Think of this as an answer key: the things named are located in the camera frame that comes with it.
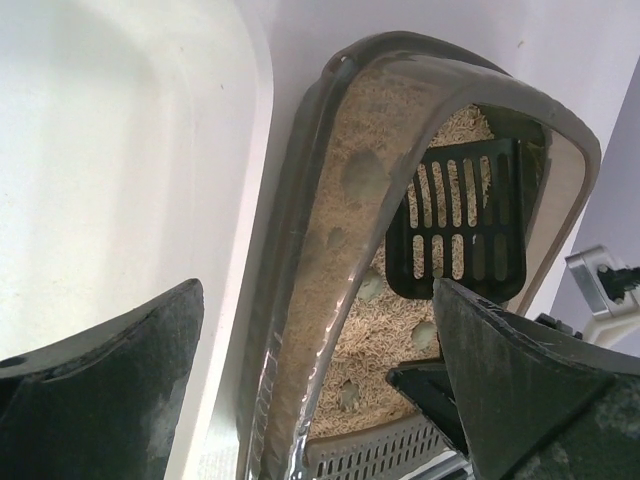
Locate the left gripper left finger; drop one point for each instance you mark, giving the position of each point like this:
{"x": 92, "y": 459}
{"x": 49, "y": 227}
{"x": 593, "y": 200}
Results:
{"x": 104, "y": 403}

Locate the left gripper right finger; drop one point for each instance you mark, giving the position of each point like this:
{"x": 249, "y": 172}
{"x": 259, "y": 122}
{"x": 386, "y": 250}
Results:
{"x": 522, "y": 399}

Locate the grey litter clump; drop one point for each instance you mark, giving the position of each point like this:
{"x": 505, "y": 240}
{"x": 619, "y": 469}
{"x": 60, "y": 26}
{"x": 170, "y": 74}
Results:
{"x": 372, "y": 285}
{"x": 363, "y": 176}
{"x": 423, "y": 334}
{"x": 349, "y": 398}
{"x": 335, "y": 238}

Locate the black slotted litter scoop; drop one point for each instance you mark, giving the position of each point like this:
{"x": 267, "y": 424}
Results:
{"x": 461, "y": 218}

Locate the brown translucent litter box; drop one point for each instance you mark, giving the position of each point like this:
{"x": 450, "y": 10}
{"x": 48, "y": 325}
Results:
{"x": 388, "y": 93}

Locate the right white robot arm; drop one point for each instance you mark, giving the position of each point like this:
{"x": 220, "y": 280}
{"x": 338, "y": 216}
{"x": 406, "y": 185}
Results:
{"x": 610, "y": 289}

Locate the white plastic tray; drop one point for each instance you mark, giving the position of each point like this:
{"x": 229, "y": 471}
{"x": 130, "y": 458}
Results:
{"x": 133, "y": 140}

